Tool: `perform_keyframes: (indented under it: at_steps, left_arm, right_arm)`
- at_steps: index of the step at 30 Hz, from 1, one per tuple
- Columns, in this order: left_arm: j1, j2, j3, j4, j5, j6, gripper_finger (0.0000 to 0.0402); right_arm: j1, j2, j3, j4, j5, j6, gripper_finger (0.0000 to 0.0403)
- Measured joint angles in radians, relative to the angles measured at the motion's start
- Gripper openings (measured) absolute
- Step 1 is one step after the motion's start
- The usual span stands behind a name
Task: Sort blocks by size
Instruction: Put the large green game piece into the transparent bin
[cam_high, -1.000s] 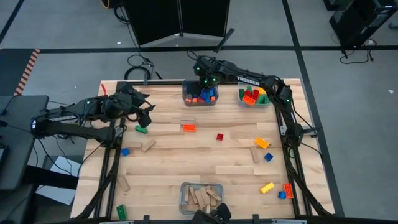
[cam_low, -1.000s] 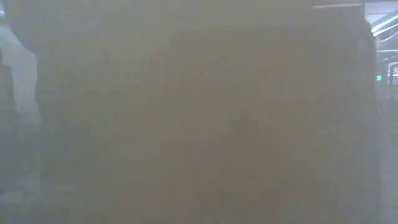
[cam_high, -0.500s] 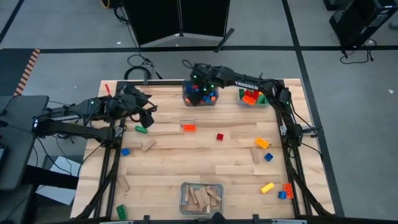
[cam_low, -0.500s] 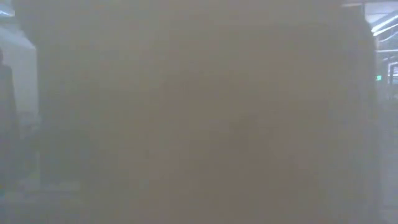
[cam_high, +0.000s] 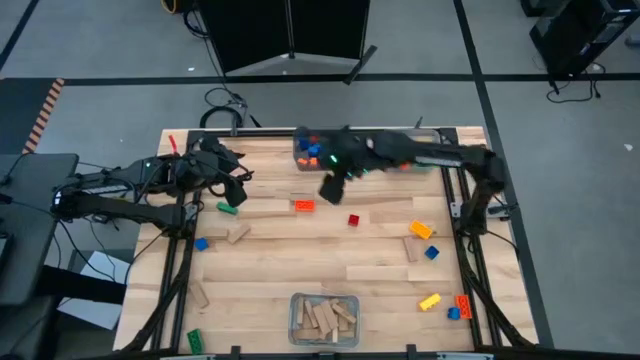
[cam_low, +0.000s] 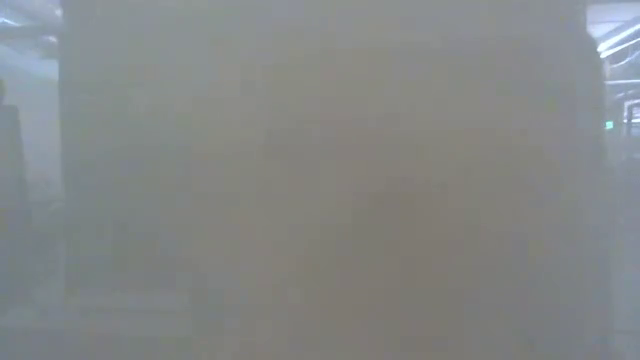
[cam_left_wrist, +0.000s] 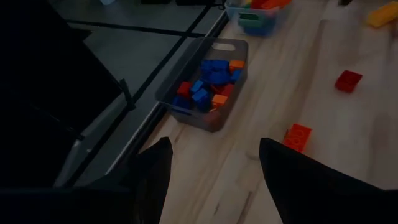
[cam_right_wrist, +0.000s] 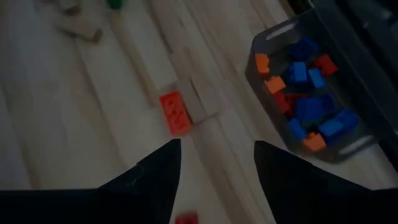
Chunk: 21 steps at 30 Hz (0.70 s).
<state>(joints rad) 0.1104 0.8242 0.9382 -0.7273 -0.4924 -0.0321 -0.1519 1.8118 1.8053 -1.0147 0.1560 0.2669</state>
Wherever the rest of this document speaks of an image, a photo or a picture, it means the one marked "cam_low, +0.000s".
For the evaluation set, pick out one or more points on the green exit sign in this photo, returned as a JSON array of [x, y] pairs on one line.
[[609, 125]]

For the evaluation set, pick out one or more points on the ceiling light strip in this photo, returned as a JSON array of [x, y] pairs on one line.
[[620, 44], [10, 21]]

